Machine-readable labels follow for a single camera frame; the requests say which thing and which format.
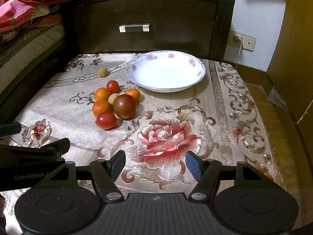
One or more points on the small red tomato back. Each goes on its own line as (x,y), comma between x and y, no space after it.
(113,87)

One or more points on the small red tomato front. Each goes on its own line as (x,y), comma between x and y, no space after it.
(106,120)

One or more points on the white floral porcelain plate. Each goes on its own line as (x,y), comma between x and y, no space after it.
(165,71)

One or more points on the tan longan in cluster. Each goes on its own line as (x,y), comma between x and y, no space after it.
(112,97)

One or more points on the small red tomato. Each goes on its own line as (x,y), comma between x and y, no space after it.
(106,120)
(113,87)

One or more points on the dark wooden cabinet drawer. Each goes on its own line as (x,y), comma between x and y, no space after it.
(197,27)

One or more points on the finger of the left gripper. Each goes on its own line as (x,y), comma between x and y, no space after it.
(10,129)
(57,148)

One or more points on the orange tangerine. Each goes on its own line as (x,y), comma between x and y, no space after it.
(134,93)
(101,94)
(100,107)

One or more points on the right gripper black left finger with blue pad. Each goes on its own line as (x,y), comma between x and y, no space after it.
(104,174)

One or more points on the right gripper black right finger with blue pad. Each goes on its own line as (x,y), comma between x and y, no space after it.
(206,173)

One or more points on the large dark red tomato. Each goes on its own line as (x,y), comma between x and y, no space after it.
(124,106)

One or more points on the brown wooden furniture panel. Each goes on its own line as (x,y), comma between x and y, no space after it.
(290,68)

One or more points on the floral beige tablecloth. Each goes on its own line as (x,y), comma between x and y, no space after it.
(216,119)

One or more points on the grey folded mattress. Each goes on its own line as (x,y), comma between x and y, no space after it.
(17,57)

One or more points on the silver black drawer handle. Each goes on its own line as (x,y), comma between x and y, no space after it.
(126,28)

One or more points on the tan longan apart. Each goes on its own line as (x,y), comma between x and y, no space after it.
(102,72)

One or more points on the pink floral bedding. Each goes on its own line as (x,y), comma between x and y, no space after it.
(15,13)

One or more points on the white wall socket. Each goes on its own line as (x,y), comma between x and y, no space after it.
(244,41)

